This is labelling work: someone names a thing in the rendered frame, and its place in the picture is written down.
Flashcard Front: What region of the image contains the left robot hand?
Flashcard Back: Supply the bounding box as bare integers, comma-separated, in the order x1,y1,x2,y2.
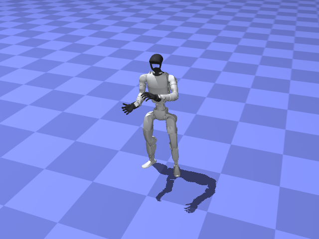
141,92,161,102

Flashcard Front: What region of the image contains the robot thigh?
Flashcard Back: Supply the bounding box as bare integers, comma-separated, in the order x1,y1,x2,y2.
166,113,177,150
143,111,157,145

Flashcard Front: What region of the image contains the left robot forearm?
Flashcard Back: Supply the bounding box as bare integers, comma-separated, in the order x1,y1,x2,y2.
157,92,178,103

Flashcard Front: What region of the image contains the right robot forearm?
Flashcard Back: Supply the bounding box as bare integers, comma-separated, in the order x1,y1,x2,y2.
134,95,143,107

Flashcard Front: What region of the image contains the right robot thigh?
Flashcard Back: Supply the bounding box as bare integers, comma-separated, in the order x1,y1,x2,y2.
143,111,157,145

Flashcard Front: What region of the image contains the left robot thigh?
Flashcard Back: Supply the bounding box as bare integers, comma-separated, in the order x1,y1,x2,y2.
166,113,177,150

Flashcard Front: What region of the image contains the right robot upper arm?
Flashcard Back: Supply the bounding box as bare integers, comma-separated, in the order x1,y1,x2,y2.
139,74,148,101

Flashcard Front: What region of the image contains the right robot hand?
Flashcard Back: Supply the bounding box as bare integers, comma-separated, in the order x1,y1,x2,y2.
122,102,139,115

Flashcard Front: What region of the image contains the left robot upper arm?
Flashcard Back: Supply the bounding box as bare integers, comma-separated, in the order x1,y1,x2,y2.
167,75,178,101

